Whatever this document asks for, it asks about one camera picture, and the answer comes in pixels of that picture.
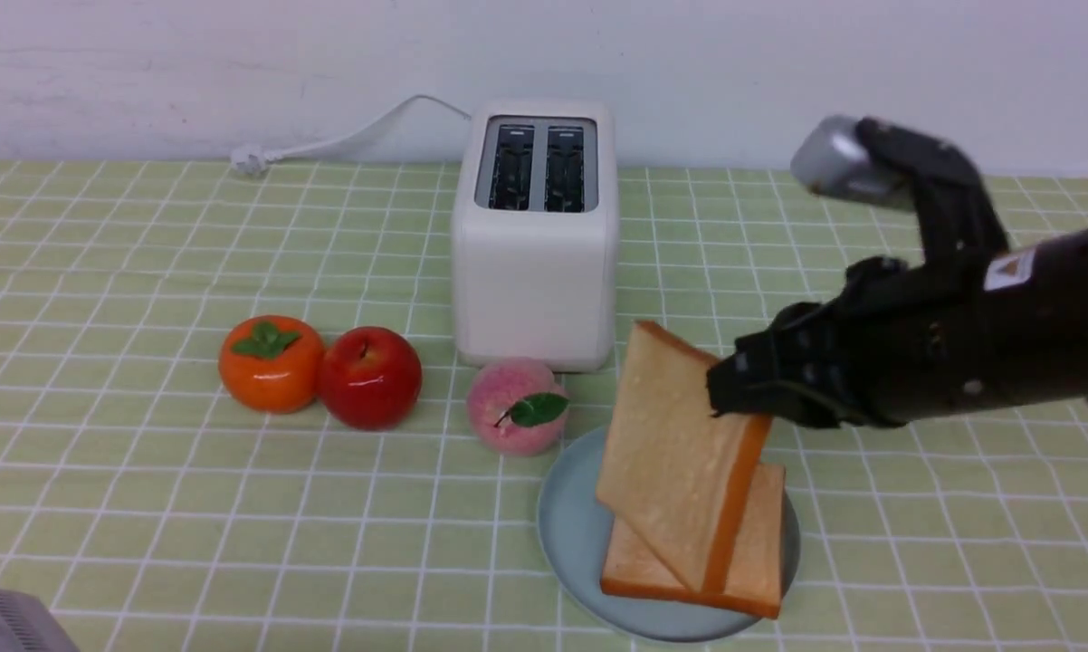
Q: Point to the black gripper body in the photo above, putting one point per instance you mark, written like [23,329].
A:
[896,345]

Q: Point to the toast slice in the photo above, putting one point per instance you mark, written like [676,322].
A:
[754,584]
[674,472]

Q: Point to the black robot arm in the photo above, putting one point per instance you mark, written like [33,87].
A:
[1036,304]

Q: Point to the white two-slot toaster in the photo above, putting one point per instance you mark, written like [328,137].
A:
[535,233]

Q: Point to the light blue plate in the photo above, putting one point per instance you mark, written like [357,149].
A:
[574,533]

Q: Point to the pink peach with leaf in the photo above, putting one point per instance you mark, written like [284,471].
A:
[517,406]

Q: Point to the red apple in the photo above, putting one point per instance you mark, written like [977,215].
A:
[370,379]

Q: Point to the orange persimmon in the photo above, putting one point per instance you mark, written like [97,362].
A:
[270,363]

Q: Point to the green checkered tablecloth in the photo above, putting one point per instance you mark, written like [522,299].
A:
[152,513]

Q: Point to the grey device corner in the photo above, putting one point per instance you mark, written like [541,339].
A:
[27,625]

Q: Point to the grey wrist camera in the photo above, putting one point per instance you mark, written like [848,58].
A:
[833,163]

